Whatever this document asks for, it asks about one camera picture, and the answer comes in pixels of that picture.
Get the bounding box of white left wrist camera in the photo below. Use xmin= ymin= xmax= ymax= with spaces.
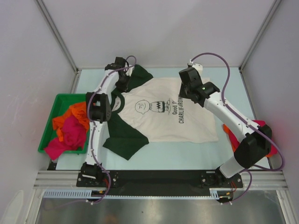
xmin=124 ymin=65 xmax=135 ymax=77

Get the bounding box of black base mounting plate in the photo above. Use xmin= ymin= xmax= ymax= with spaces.
xmin=76 ymin=170 xmax=243 ymax=193

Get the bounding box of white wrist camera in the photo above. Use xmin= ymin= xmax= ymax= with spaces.
xmin=124 ymin=65 xmax=135 ymax=77
xmin=187 ymin=61 xmax=203 ymax=75

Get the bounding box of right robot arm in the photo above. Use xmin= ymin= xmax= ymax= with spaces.
xmin=179 ymin=67 xmax=272 ymax=187

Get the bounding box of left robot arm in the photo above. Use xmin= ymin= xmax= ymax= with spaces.
xmin=80 ymin=56 xmax=137 ymax=187

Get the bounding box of right aluminium corner post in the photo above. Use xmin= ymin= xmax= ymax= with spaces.
xmin=238 ymin=0 xmax=283 ymax=70

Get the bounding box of folded orange t-shirt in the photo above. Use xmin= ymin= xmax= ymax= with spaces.
xmin=222 ymin=123 xmax=274 ymax=158

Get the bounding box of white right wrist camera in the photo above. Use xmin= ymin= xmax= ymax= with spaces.
xmin=187 ymin=61 xmax=203 ymax=75

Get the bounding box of aluminium corner post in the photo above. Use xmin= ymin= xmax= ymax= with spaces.
xmin=238 ymin=0 xmax=283 ymax=70
xmin=34 ymin=0 xmax=79 ymax=73

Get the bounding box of left aluminium corner post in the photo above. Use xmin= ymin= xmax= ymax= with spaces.
xmin=34 ymin=0 xmax=79 ymax=73

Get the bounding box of pink t-shirt in bin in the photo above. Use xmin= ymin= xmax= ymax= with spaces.
xmin=44 ymin=115 xmax=89 ymax=160

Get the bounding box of aluminium frame rail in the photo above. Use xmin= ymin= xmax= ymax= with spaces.
xmin=33 ymin=170 xmax=288 ymax=190

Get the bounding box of green plastic bin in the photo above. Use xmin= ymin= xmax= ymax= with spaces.
xmin=38 ymin=93 xmax=85 ymax=154

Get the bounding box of white and green t-shirt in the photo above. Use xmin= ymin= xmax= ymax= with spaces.
xmin=103 ymin=65 xmax=219 ymax=160

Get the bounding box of slotted cable duct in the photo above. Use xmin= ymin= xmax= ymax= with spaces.
xmin=43 ymin=189 xmax=233 ymax=200

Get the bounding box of orange t-shirt in bin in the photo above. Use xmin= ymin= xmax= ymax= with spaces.
xmin=52 ymin=102 xmax=89 ymax=142

